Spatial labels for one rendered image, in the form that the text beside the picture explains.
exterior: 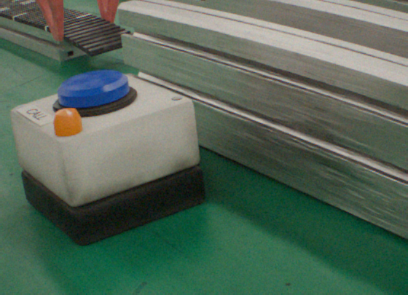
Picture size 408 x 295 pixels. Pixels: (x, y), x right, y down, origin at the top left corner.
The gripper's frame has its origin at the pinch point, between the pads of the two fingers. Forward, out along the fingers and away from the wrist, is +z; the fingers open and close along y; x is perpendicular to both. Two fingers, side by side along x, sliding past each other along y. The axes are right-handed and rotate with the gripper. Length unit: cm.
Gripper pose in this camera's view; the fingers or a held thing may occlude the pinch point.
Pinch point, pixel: (82, 25)
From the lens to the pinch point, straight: 79.9
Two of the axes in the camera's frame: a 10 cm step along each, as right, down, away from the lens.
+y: 8.3, -2.8, 4.8
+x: -5.5, -2.4, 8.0
